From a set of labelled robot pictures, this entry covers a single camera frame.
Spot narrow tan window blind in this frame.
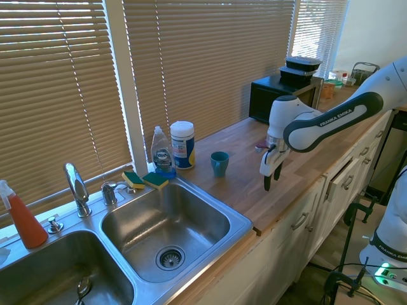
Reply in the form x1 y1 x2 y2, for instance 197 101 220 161
291 0 349 79

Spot yellow green sponge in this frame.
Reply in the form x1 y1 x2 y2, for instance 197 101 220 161
142 172 170 191
121 171 146 191

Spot teal mug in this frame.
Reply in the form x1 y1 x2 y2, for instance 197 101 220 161
210 151 230 178

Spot orange spray bottle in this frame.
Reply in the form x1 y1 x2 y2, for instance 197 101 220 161
0 179 49 249

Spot orange box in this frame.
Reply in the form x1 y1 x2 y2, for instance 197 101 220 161
320 81 336 99

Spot disinfecting wipes canister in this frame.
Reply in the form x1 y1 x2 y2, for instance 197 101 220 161
169 120 196 170

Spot metal sink drain strainer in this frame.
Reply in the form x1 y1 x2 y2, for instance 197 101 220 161
155 245 186 271

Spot stainless steel double sink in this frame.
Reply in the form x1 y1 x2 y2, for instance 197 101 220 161
0 173 255 305

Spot white kitchen cabinets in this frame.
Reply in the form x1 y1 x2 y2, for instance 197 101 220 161
177 111 395 305

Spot black plastic food container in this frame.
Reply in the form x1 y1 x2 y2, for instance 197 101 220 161
285 56 322 71
279 65 315 85

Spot black metal clamp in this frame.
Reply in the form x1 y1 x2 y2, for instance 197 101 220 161
324 257 369 305
336 196 385 274

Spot black microwave oven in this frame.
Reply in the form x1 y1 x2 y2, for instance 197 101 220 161
248 74 324 125

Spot clear dish soap bottle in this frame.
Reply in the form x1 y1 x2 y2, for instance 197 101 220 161
150 126 177 179

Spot chrome faucet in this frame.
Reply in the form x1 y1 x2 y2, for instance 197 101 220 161
62 162 93 218

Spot wire spice rack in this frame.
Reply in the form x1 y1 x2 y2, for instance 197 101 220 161
351 62 381 86

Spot black dishwasher front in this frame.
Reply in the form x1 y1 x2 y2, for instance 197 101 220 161
370 109 407 204

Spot wide tan window blind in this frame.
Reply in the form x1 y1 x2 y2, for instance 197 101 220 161
0 0 134 228
122 0 296 146

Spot white round container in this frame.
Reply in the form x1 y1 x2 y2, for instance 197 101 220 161
328 69 349 82

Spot small chrome sink knob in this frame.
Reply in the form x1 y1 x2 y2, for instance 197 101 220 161
47 215 64 234

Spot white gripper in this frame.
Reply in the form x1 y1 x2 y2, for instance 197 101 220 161
259 144 292 192

